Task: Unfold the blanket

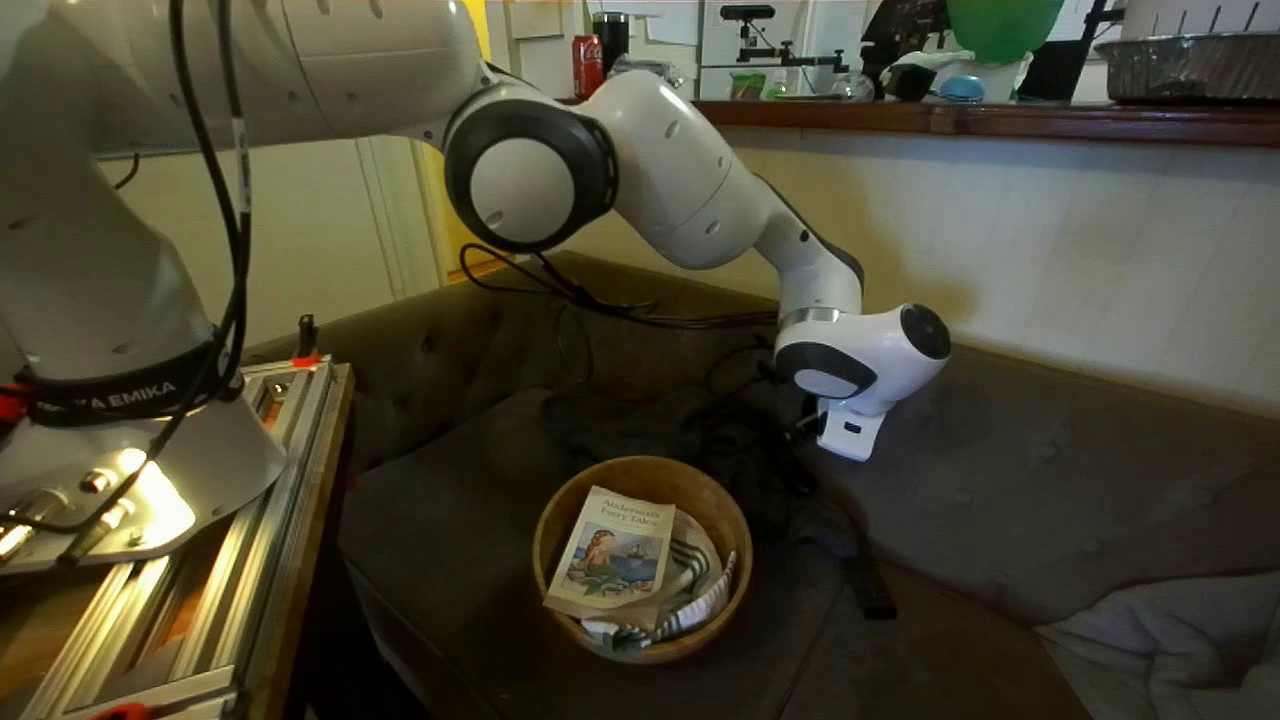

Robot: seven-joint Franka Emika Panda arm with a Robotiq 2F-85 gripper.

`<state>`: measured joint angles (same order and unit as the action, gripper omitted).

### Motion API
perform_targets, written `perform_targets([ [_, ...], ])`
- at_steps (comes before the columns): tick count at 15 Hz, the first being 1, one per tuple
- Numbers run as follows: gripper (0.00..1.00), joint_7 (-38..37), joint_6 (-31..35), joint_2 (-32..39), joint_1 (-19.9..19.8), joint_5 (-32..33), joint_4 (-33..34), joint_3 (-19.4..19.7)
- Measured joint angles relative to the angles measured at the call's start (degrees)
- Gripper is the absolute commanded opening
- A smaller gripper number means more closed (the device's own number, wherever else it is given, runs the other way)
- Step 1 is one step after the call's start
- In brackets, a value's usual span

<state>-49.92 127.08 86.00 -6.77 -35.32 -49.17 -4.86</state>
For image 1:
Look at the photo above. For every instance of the black tall cup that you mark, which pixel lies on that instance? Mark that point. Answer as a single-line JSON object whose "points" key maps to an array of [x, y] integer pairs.
{"points": [[615, 40]]}

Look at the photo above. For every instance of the brown tufted sofa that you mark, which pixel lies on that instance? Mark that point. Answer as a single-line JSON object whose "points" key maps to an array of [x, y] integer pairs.
{"points": [[1013, 494]]}

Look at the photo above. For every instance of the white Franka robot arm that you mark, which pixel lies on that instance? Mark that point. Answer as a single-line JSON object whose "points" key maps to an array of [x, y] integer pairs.
{"points": [[667, 175]]}

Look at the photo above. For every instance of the dark grey blanket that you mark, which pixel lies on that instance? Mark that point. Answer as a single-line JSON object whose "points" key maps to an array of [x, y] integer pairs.
{"points": [[725, 435]]}

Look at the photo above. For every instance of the black bulky object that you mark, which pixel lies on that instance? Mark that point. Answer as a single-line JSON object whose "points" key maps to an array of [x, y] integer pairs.
{"points": [[904, 40]]}

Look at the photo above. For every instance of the dark wooden counter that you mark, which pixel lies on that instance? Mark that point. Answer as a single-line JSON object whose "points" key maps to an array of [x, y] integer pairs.
{"points": [[1013, 120]]}

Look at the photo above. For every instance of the round wooden bowl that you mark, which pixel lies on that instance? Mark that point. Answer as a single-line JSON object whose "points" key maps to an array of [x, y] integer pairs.
{"points": [[560, 533]]}

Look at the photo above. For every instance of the red can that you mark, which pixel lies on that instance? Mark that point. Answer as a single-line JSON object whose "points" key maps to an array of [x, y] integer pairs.
{"points": [[588, 65]]}

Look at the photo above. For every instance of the light grey blanket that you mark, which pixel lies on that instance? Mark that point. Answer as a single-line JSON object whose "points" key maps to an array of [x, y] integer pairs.
{"points": [[1172, 646]]}

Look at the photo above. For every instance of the black camera on stand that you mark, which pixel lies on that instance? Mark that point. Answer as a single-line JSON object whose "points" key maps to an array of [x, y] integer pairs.
{"points": [[785, 56]]}

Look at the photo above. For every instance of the paperback book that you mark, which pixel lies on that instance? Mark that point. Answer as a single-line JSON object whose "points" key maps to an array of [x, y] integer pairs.
{"points": [[615, 552]]}

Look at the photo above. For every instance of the black orange clamp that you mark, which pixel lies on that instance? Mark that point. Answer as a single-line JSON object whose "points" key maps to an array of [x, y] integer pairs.
{"points": [[306, 344]]}

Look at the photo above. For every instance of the small blue object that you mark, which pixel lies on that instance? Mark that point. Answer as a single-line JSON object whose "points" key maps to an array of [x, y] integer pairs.
{"points": [[963, 91]]}

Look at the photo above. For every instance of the aluminium frame robot table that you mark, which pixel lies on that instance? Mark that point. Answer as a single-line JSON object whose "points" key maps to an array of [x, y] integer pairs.
{"points": [[243, 603]]}

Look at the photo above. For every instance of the small green cup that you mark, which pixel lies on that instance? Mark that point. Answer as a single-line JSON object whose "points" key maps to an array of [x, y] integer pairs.
{"points": [[750, 87]]}

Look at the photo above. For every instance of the black angled stand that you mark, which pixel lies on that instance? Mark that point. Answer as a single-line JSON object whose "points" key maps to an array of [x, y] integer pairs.
{"points": [[1059, 71]]}

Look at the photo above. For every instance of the yellow door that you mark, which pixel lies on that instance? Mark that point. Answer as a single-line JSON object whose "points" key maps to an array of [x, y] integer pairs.
{"points": [[447, 200]]}

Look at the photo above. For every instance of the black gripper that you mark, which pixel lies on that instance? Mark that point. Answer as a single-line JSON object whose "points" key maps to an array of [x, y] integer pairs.
{"points": [[830, 475]]}

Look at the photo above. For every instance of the green balloon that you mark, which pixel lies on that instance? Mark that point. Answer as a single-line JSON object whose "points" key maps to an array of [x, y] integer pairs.
{"points": [[1001, 26]]}

